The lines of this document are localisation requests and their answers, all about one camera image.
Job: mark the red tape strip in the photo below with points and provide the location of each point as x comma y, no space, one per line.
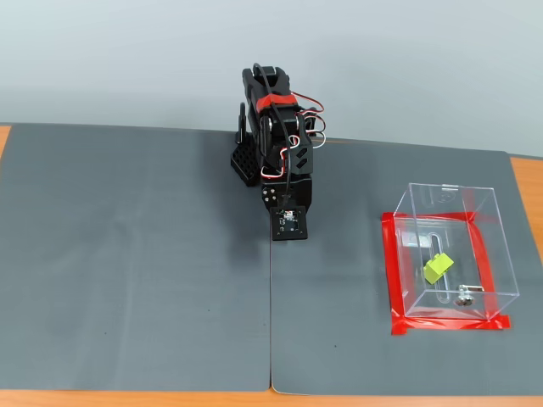
392,271
428,215
483,263
449,325

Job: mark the black table clamp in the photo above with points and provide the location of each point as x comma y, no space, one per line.
244,163

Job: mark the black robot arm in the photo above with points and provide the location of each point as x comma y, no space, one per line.
265,127

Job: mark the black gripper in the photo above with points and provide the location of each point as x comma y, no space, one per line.
302,192

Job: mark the silver metal lock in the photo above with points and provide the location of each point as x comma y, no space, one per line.
466,294

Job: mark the red tape band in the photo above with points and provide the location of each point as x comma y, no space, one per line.
275,102

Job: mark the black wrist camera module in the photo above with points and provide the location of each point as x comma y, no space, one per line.
299,231

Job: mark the green lego block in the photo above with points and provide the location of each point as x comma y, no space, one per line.
438,268

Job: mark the transparent acrylic box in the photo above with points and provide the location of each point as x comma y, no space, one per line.
449,220

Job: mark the dark grey foam mat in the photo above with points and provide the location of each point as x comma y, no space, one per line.
127,254
339,318

